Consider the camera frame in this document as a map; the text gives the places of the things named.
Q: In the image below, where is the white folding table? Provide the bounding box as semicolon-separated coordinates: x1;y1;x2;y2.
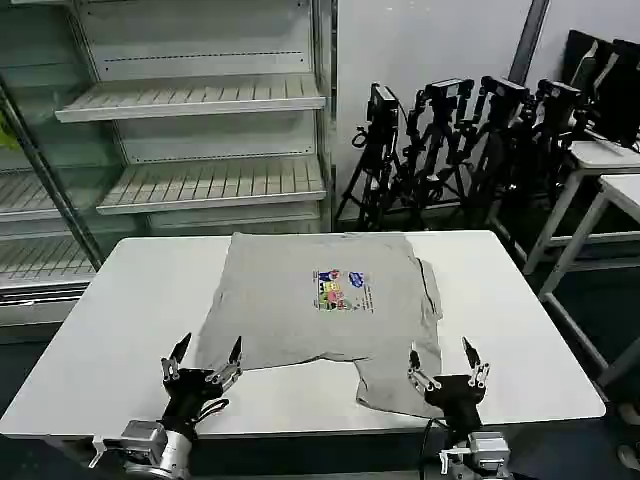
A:
0;230;608;454

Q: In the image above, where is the black computer monitor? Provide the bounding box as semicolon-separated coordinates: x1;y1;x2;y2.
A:
592;38;640;147
563;28;617;101

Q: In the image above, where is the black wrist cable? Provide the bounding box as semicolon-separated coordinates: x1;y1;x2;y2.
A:
418;416;447;480
197;397;231;422

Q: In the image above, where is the grey printed T-shirt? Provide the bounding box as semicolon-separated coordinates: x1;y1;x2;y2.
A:
193;231;446;419

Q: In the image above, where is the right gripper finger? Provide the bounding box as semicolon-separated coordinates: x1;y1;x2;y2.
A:
406;349;443;392
461;335;492;389

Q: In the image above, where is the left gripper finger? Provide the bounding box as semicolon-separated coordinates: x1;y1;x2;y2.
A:
160;332;193;384
204;335;246;392

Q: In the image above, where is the glass-fronted white shelf unit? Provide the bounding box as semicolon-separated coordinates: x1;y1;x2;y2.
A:
0;0;104;329

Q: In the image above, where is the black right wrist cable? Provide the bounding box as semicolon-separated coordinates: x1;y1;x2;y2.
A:
418;416;447;480

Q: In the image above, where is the slanted grey metal pole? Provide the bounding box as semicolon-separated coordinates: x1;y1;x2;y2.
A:
0;74;105;275

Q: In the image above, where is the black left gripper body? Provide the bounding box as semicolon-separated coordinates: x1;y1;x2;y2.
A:
161;368;233;440

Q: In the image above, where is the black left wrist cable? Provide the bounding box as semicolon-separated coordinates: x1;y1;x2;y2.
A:
197;397;231;422

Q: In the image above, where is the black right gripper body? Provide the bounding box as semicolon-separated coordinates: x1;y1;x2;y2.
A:
423;374;487;442

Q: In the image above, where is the empty white shelf rack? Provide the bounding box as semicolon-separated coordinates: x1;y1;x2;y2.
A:
53;0;335;236

